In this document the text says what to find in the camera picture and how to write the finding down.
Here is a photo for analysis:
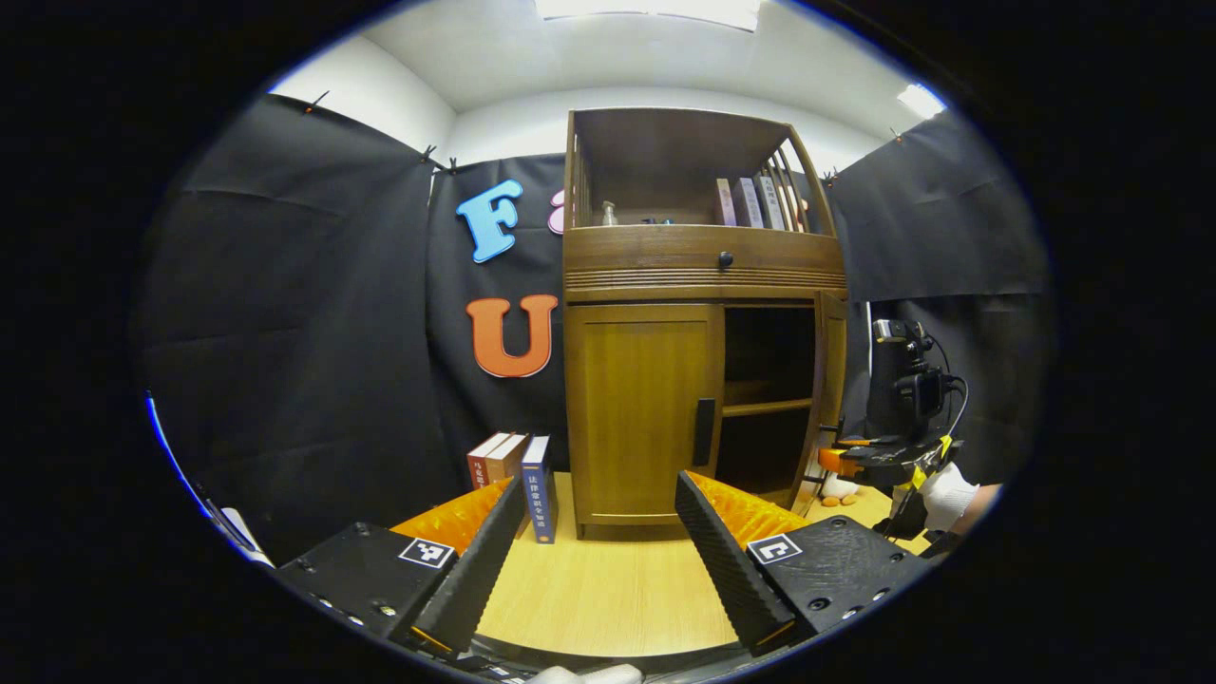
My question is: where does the black backdrop cloth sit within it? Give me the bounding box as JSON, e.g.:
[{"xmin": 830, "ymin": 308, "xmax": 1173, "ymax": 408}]
[{"xmin": 133, "ymin": 90, "xmax": 1055, "ymax": 561}]

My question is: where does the blue book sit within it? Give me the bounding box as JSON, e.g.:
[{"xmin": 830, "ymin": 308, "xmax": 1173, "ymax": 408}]
[{"xmin": 522, "ymin": 435, "xmax": 560, "ymax": 545}]

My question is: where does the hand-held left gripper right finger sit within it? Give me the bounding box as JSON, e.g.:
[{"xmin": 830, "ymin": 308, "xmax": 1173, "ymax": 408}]
[{"xmin": 674, "ymin": 469, "xmax": 937, "ymax": 656}]

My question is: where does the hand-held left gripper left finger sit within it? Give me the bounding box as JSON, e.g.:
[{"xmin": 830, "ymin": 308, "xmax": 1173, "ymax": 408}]
[{"xmin": 275, "ymin": 473, "xmax": 529, "ymax": 656}]

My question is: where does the brown book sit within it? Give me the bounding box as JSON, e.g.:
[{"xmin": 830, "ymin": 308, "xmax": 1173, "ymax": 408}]
[{"xmin": 484, "ymin": 433, "xmax": 530, "ymax": 485}]

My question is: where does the red-brown book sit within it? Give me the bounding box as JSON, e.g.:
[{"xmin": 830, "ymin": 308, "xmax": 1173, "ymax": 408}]
[{"xmin": 466, "ymin": 432, "xmax": 514, "ymax": 490}]

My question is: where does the wooden double-door shoe cabinet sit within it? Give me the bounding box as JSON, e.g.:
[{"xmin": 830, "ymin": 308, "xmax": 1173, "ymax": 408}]
[{"xmin": 562, "ymin": 106, "xmax": 849, "ymax": 542}]

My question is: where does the wooden shoe cabinet door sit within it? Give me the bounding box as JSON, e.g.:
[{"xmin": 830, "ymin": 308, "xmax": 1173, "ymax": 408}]
[
  {"xmin": 566, "ymin": 304, "xmax": 726, "ymax": 526},
  {"xmin": 793, "ymin": 290, "xmax": 849, "ymax": 509}
]

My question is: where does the ceiling light panel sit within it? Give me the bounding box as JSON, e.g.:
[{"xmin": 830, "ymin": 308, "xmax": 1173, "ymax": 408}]
[{"xmin": 898, "ymin": 84, "xmax": 946, "ymax": 120}]

